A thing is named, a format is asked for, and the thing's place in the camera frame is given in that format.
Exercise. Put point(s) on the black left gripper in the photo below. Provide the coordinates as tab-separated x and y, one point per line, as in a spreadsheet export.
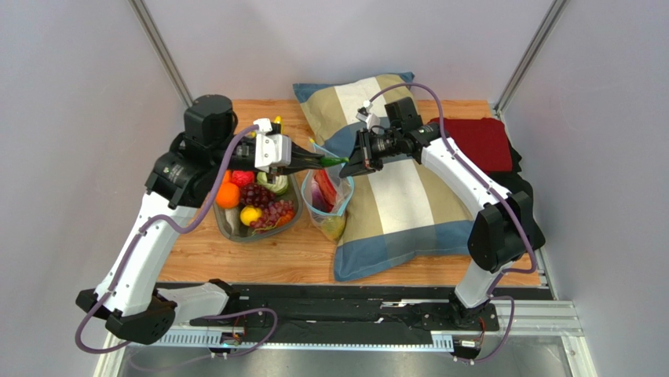
301	160

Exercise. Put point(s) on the green white cabbage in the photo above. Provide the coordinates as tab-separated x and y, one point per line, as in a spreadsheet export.
278	185

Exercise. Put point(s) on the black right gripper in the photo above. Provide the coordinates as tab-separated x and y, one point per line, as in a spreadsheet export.
363	153

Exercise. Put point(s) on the green chili pepper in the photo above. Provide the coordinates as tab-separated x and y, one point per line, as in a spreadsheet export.
328	161

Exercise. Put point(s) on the purple grape bunch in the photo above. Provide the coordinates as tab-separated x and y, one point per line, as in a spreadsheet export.
277	212

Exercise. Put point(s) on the yellow banana bunch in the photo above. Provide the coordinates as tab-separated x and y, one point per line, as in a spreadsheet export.
277	121

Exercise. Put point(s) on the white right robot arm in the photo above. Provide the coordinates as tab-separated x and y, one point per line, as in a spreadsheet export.
503	223

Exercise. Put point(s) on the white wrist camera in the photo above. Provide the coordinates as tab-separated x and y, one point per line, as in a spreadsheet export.
366	116
272	151

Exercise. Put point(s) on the red folded cloth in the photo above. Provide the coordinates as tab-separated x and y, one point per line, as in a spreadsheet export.
483	141

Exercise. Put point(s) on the red watermelon slice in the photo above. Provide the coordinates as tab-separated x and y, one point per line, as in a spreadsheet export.
326	187

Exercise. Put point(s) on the clear zip top bag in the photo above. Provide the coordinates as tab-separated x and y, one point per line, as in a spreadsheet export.
343	186

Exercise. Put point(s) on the small yellow lemon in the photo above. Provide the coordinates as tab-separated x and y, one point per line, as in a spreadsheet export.
249	215

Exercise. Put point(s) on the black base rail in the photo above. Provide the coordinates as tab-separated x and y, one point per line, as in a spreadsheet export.
346	315

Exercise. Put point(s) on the grey fruit bowl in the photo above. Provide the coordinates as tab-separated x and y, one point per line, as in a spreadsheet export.
231	227

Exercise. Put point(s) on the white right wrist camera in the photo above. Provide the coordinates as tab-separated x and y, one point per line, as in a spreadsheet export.
366	116

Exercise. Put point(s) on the yellow orange mango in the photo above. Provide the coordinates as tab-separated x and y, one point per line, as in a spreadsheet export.
332	227

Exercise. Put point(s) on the checkered blue beige pillow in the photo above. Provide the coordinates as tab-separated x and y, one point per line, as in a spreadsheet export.
403	211

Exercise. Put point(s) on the orange fruit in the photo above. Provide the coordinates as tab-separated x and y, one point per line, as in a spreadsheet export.
228	194

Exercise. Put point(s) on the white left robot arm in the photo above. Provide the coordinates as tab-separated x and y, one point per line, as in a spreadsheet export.
179	192

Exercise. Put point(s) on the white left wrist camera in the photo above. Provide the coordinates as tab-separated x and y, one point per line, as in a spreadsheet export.
272	151

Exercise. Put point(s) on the black cap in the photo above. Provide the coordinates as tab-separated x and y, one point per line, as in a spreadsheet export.
512	179

